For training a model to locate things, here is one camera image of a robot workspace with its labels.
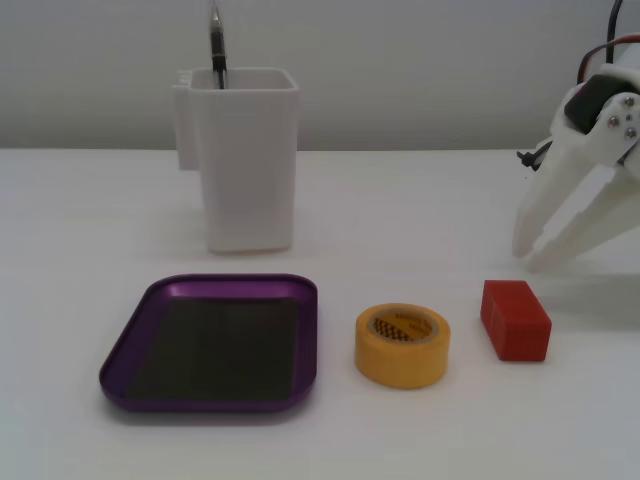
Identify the black ballpoint pen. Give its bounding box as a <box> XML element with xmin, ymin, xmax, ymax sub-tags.
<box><xmin>207</xmin><ymin>0</ymin><xmax>229</xmax><ymax>91</ymax></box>

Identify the red rectangular block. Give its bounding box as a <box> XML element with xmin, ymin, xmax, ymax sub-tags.
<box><xmin>479</xmin><ymin>279</ymin><xmax>553</xmax><ymax>362</ymax></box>

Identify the purple metal tray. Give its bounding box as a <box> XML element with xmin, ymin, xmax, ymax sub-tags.
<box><xmin>98</xmin><ymin>273</ymin><xmax>319</xmax><ymax>414</ymax></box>

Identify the black zip tie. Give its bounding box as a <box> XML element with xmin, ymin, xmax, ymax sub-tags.
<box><xmin>517</xmin><ymin>141</ymin><xmax>553</xmax><ymax>175</ymax></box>

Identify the yellow masking tape roll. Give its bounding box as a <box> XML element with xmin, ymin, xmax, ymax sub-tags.
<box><xmin>354</xmin><ymin>301</ymin><xmax>451</xmax><ymax>390</ymax></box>

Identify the red and black motor cable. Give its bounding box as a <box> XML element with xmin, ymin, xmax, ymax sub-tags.
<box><xmin>577</xmin><ymin>33</ymin><xmax>640</xmax><ymax>84</ymax></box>

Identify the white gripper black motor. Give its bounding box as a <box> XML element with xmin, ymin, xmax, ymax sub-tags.
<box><xmin>512</xmin><ymin>63</ymin><xmax>640</xmax><ymax>274</ymax></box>

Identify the white square pen holder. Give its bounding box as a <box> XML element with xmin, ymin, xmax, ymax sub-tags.
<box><xmin>171</xmin><ymin>67</ymin><xmax>300</xmax><ymax>255</ymax></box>

